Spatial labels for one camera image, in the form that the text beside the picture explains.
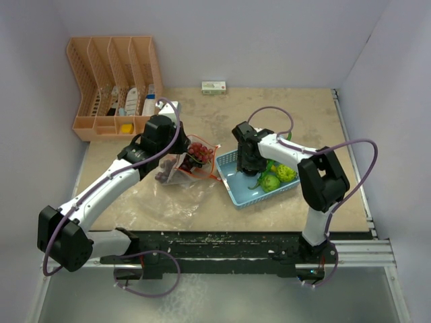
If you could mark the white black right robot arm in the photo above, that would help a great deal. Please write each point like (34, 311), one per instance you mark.
(322, 179)

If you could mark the aluminium rail frame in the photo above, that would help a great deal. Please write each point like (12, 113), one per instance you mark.
(390, 267)

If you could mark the dark red grape bunch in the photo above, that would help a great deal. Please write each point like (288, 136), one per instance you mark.
(189, 164)

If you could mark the yellow-green custard apple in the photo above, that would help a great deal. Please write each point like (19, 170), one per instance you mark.
(285, 173)

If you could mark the white bottle in organizer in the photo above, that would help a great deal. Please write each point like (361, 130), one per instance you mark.
(131, 102)

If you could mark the white blue box in organizer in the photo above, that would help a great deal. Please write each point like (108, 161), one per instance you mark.
(149, 104)

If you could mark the green chili pepper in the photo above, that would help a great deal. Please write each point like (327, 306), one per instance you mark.
(270, 169)

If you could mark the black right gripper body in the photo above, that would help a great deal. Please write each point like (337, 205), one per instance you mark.
(252, 163)

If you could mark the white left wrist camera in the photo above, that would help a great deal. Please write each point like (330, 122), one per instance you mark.
(168, 110)

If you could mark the small green white box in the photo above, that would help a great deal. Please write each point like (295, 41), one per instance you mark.
(213, 87)

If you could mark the clear zip top bag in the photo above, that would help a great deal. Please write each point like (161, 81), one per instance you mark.
(182, 195)

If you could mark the black metal base frame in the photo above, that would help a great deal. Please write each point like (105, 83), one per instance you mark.
(284, 254)

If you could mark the green custard apple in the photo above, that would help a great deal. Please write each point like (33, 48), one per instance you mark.
(270, 183)

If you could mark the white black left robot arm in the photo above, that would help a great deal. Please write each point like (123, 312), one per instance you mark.
(64, 233)

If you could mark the orange plastic file organizer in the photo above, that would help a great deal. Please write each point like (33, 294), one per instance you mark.
(105, 69)

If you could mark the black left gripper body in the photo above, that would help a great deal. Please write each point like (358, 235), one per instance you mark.
(179, 147)

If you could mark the yellow block in organizer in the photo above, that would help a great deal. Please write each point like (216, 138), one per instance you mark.
(127, 129)

